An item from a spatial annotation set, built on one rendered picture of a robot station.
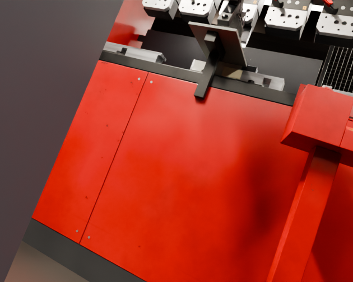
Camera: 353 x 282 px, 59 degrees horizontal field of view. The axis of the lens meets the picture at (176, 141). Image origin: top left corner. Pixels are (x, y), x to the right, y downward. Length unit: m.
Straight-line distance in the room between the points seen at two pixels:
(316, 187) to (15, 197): 0.62
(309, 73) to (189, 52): 0.73
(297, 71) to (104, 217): 1.28
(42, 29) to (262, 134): 0.84
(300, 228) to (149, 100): 0.75
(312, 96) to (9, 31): 0.62
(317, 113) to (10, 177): 0.62
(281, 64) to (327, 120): 1.16
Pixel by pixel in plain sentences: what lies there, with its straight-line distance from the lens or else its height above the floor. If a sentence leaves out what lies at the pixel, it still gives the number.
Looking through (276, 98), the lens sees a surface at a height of 0.84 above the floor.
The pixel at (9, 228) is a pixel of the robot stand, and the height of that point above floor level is 0.33.
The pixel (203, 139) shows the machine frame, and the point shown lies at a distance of 1.13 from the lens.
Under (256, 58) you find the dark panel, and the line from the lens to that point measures 1.94.
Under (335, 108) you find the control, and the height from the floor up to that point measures 0.74.
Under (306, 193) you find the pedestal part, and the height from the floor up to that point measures 0.54.
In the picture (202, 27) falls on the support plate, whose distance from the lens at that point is 1.17.
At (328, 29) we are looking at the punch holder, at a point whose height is 1.19.
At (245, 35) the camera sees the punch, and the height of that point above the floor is 1.13.
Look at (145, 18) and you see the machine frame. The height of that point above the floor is 1.41.
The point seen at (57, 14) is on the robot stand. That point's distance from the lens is 0.42.
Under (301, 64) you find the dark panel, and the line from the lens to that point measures 1.91.
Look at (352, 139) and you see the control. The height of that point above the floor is 0.68.
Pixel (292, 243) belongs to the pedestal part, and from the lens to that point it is 0.80.
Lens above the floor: 0.47
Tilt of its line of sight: 6 degrees up
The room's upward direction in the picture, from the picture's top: 21 degrees clockwise
